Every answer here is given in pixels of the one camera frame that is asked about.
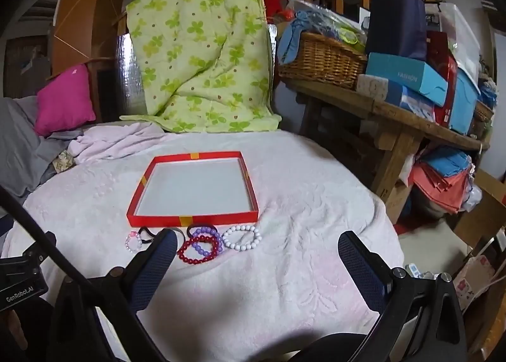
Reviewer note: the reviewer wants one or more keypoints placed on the blue cloth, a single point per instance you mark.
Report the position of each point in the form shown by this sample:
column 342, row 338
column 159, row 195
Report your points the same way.
column 292, row 39

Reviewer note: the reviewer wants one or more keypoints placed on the grey blanket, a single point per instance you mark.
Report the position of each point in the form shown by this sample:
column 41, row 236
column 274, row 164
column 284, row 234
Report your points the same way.
column 19, row 140

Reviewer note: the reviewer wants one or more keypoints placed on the folded blue cloths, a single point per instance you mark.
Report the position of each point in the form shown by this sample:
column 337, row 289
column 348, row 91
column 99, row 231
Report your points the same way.
column 448, row 160

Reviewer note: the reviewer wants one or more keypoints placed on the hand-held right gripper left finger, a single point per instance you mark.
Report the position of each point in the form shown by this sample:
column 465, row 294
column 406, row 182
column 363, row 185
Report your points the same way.
column 154, row 263

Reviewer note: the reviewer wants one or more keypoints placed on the blue plastic bin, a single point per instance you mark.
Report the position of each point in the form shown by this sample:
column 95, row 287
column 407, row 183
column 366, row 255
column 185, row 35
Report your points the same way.
column 464, row 105

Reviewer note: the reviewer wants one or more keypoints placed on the pink pillow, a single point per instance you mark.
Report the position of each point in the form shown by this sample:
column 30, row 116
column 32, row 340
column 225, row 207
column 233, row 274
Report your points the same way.
column 65, row 103

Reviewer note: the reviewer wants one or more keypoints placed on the tall red box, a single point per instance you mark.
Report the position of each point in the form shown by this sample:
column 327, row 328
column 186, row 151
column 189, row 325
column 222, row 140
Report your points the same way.
column 444, row 81

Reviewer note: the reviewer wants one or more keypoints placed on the lilac cloth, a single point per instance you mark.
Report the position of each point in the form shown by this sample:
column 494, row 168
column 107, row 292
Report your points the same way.
column 114, row 144

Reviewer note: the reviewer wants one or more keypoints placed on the small wicker basket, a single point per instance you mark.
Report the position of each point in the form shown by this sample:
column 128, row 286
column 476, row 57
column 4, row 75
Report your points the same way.
column 484, row 112

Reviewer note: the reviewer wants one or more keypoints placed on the cardboard box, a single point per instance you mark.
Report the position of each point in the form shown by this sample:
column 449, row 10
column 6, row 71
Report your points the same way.
column 482, row 203

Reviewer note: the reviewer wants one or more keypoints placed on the small white box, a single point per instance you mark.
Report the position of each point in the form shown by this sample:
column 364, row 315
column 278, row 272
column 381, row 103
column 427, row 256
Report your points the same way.
column 371, row 87

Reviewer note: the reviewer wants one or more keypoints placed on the pink and white box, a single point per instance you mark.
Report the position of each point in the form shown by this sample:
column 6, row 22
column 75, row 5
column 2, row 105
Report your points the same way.
column 472, row 283

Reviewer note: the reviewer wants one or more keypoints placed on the orange wooden panel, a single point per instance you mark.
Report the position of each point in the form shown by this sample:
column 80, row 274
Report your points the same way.
column 91, row 2

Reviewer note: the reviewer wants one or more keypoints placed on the small patterned cloth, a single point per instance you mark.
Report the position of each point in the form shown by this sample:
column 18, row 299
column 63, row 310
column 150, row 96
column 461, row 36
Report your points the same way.
column 63, row 161

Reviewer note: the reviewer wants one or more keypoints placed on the red cloth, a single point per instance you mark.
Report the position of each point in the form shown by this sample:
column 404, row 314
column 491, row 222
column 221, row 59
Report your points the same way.
column 272, row 0

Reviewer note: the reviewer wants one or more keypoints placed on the teal shoe box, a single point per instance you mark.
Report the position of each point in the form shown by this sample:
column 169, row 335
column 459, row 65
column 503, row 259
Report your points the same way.
column 411, row 79

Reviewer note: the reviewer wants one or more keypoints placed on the stack of coral cloths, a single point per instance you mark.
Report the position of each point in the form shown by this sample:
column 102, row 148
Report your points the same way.
column 438, row 188

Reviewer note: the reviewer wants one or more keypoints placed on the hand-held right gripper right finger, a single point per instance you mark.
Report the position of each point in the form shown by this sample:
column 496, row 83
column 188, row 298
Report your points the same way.
column 361, row 267

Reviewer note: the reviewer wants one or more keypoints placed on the navy bag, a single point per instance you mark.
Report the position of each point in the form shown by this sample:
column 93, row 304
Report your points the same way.
column 395, row 25

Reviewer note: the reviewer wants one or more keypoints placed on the green floral quilt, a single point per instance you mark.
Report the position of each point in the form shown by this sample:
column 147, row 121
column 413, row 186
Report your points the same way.
column 197, row 49

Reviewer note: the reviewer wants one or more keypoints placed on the clear plastic storage box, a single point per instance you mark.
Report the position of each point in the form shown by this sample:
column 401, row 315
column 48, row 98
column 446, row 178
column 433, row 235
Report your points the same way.
column 460, row 35

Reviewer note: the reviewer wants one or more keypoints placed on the silver foil panel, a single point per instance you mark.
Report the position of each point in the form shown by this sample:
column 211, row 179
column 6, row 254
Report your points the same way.
column 128, row 77

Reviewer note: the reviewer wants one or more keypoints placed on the red shallow box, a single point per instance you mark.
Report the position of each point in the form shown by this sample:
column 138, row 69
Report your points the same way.
column 197, row 188

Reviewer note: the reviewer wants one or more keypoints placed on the clear plastic bag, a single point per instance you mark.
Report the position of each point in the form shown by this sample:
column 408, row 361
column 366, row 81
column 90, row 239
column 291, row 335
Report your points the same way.
column 332, row 22

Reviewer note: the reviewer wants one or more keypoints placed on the blue and white box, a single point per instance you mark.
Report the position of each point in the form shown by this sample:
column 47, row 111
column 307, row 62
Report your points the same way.
column 411, row 105

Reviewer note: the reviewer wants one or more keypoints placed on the wooden table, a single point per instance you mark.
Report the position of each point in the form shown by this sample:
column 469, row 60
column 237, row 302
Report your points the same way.
column 399, row 120

